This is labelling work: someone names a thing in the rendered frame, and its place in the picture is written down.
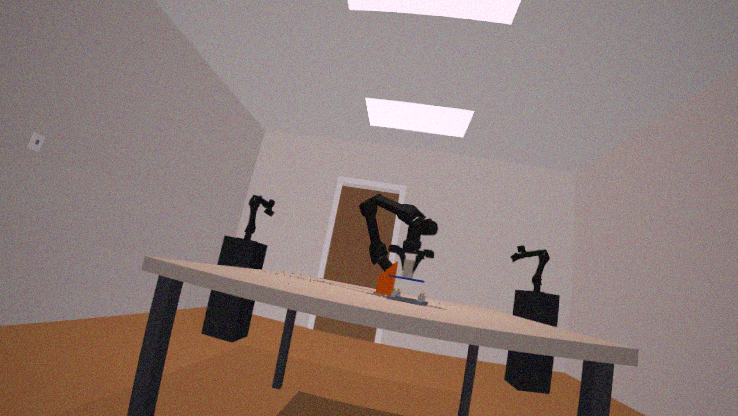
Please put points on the blue board with grey square handle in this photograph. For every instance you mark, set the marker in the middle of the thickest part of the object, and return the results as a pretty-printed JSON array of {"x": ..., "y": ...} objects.
[{"x": 407, "y": 271}]

